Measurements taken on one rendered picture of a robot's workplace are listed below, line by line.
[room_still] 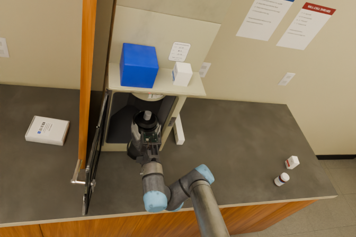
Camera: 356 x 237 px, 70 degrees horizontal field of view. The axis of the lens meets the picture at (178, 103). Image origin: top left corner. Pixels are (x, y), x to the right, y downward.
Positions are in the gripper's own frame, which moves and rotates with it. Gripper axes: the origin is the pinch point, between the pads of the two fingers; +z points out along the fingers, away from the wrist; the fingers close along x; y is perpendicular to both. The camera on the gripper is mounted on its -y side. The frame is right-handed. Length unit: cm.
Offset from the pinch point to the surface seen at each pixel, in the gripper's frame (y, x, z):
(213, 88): -21, -55, 47
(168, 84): 28.5, -1.8, -4.6
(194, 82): 28.5, -11.3, -2.4
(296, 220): -123, -167, -15
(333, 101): -24, -165, 47
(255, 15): 33, -55, 47
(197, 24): 47.3, -7.2, 3.6
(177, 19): 47.5, -0.5, 3.5
